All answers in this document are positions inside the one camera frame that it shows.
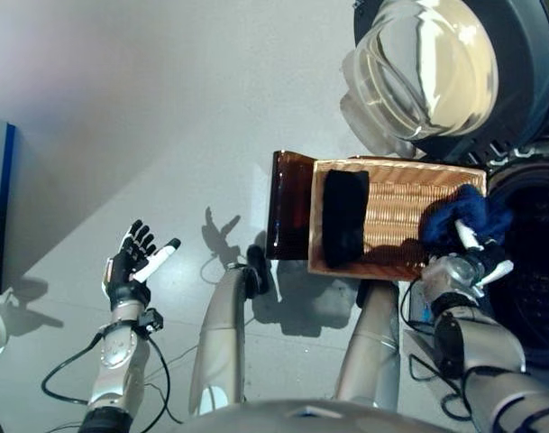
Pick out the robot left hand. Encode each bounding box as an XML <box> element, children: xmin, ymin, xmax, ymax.
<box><xmin>101</xmin><ymin>219</ymin><xmax>183</xmax><ymax>313</ymax></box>

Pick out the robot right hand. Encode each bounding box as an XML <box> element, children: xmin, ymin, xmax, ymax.
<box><xmin>453</xmin><ymin>219</ymin><xmax>516</xmax><ymax>299</ymax></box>

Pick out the navy blue garment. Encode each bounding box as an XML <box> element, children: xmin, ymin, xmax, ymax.
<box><xmin>420</xmin><ymin>183</ymin><xmax>515</xmax><ymax>250</ymax></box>

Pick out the black garment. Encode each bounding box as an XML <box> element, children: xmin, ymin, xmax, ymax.
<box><xmin>322</xmin><ymin>169</ymin><xmax>371</xmax><ymax>270</ymax></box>

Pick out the round washing machine door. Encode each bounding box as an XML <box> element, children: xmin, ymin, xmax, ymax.
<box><xmin>339</xmin><ymin>0</ymin><xmax>549</xmax><ymax>160</ymax></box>

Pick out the woven wicker laundry basket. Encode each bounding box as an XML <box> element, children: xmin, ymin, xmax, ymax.
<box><xmin>307</xmin><ymin>155</ymin><xmax>490</xmax><ymax>283</ymax></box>

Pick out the robot right leg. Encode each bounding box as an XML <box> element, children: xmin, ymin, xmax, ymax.
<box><xmin>334</xmin><ymin>281</ymin><xmax>402</xmax><ymax>412</ymax></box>

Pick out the glossy dark brown stool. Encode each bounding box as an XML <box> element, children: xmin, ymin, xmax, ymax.
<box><xmin>264</xmin><ymin>151</ymin><xmax>321</xmax><ymax>261</ymax></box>

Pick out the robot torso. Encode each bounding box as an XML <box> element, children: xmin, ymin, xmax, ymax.
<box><xmin>178</xmin><ymin>399</ymin><xmax>455</xmax><ymax>433</ymax></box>

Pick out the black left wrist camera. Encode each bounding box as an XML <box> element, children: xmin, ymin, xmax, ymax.
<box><xmin>138</xmin><ymin>309</ymin><xmax>164</xmax><ymax>336</ymax></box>

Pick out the white floor cable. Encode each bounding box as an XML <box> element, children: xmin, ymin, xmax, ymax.
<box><xmin>198</xmin><ymin>255</ymin><xmax>231</xmax><ymax>283</ymax></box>

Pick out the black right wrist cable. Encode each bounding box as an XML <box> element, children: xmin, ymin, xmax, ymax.
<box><xmin>399</xmin><ymin>283</ymin><xmax>476</xmax><ymax>423</ymax></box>

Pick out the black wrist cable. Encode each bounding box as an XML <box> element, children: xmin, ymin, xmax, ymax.
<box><xmin>399</xmin><ymin>283</ymin><xmax>476</xmax><ymax>423</ymax></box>
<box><xmin>41</xmin><ymin>333</ymin><xmax>186</xmax><ymax>426</ymax></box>

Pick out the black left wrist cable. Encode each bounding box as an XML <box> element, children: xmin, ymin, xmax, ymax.
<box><xmin>41</xmin><ymin>333</ymin><xmax>186</xmax><ymax>426</ymax></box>

